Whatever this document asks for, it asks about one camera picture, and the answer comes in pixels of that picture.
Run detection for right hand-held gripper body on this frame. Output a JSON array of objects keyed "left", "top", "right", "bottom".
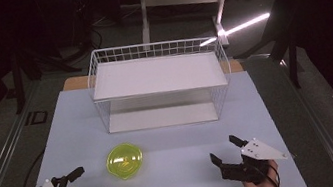
[{"left": 216, "top": 132, "right": 293, "bottom": 187}]

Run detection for light blue table cover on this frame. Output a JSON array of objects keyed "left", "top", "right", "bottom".
[{"left": 3, "top": 54, "right": 309, "bottom": 187}]

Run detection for bundle of black cables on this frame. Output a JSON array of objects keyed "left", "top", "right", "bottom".
[{"left": 47, "top": 0, "right": 107, "bottom": 64}]

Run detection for black stand legs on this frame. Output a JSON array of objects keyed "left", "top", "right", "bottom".
[
  {"left": 4, "top": 36, "right": 88, "bottom": 115},
  {"left": 225, "top": 0, "right": 311, "bottom": 98}
]

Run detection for white wire shelf rack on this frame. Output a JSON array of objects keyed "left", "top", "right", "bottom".
[{"left": 81, "top": 29, "right": 239, "bottom": 141}]

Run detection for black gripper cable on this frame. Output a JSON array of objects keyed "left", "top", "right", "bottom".
[{"left": 264, "top": 162, "right": 282, "bottom": 187}]

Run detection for yellow-green translucent bowl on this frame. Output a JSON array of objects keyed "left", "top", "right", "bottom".
[{"left": 103, "top": 140, "right": 147, "bottom": 184}]

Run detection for black floor socket plate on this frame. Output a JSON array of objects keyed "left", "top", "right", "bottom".
[{"left": 23, "top": 108, "right": 51, "bottom": 127}]

